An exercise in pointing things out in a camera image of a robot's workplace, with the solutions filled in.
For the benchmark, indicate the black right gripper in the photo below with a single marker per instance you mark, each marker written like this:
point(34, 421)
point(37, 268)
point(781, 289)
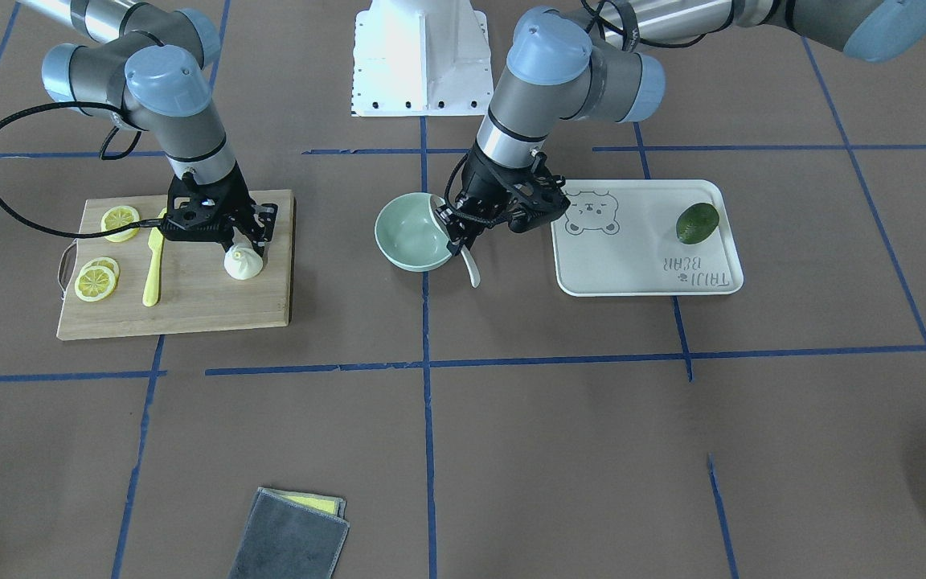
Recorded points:
point(231, 195)

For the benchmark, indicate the yellow plastic knife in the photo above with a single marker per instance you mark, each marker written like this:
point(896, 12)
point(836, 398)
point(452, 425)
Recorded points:
point(152, 287)

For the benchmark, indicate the yellow sponge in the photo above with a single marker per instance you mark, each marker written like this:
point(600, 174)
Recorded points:
point(334, 506)

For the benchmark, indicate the back lower lemon slice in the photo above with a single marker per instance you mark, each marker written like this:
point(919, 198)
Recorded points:
point(105, 262)

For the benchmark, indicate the bamboo cutting board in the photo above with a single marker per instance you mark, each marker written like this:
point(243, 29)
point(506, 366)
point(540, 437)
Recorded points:
point(197, 295)

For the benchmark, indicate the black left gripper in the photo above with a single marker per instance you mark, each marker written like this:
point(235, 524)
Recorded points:
point(479, 183)

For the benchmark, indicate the white bear tray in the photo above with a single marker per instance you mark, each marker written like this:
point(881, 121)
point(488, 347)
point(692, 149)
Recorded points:
point(619, 238)

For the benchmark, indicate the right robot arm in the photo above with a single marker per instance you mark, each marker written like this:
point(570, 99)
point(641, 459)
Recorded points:
point(144, 71)

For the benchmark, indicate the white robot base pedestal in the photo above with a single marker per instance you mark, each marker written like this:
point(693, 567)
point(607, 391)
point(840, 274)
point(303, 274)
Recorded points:
point(421, 58)

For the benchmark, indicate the lemon slice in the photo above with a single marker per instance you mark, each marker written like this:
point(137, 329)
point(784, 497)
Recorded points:
point(105, 262)
point(118, 217)
point(95, 283)

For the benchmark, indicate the upper lemon slice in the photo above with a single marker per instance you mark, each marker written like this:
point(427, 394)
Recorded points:
point(118, 217)

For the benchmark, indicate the white ceramic spoon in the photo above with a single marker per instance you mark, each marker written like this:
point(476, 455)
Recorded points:
point(467, 257)

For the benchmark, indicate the light green bowl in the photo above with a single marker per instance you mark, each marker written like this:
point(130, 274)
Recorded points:
point(409, 234)

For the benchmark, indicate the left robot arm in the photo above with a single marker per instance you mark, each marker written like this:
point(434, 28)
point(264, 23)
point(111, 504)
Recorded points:
point(593, 64)

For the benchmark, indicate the front lower lemon slice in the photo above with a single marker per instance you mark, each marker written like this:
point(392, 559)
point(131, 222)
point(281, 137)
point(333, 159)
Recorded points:
point(95, 283)

